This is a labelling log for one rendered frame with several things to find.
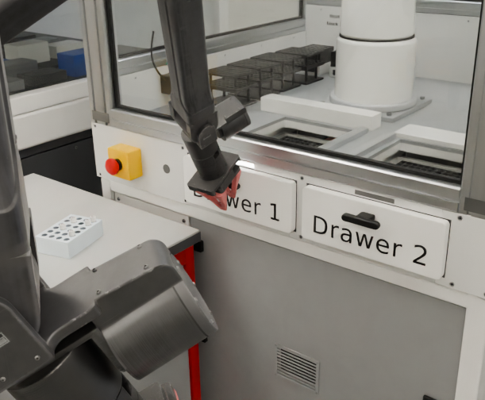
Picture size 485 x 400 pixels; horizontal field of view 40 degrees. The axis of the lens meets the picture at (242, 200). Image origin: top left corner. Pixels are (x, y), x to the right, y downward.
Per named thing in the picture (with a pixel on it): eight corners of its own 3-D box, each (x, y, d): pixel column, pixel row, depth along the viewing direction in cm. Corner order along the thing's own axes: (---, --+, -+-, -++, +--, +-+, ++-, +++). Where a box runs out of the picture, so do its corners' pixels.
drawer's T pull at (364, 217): (377, 231, 117) (378, 224, 117) (340, 221, 122) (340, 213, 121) (386, 224, 120) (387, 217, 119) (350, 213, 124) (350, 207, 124)
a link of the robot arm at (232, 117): (169, 100, 117) (197, 133, 114) (222, 66, 120) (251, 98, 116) (179, 136, 128) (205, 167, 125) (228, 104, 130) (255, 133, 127)
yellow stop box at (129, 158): (128, 182, 157) (125, 153, 154) (107, 176, 161) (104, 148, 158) (144, 176, 161) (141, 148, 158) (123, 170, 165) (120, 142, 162)
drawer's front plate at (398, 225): (440, 281, 117) (446, 224, 113) (301, 237, 134) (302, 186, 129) (444, 277, 118) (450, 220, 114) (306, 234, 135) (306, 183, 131)
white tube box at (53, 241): (69, 259, 139) (67, 243, 138) (36, 252, 142) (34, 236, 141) (103, 235, 149) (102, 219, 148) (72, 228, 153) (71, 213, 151)
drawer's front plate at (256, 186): (290, 234, 135) (291, 183, 131) (185, 201, 152) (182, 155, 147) (295, 231, 136) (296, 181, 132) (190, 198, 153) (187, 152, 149)
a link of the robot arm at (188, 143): (173, 128, 123) (188, 142, 119) (204, 108, 124) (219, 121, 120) (186, 155, 128) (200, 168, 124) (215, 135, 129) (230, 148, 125)
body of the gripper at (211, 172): (242, 161, 132) (232, 134, 126) (215, 198, 127) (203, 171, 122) (216, 155, 135) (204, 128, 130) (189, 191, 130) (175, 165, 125)
